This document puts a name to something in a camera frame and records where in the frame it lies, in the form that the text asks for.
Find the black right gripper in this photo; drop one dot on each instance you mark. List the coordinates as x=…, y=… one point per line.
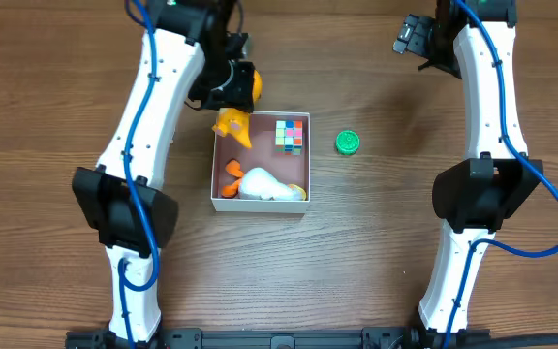
x=434, y=59

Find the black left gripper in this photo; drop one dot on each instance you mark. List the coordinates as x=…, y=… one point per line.
x=239, y=90

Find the orange bear figurine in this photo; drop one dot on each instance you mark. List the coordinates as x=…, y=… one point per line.
x=234, y=122

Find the multicolour puzzle cube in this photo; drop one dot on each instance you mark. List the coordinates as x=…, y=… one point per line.
x=289, y=137

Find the white plush duck orange feet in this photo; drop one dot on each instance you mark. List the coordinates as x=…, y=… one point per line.
x=259, y=184

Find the white cardboard box pink interior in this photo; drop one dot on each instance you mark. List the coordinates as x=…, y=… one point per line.
x=288, y=169

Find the green round lid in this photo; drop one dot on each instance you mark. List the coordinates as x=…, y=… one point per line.
x=347, y=142

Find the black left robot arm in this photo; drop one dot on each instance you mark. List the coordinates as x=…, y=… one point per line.
x=189, y=59

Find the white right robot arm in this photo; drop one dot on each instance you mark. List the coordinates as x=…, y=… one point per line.
x=473, y=41

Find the black mounting rail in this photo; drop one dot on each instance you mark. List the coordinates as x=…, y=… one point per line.
x=367, y=338

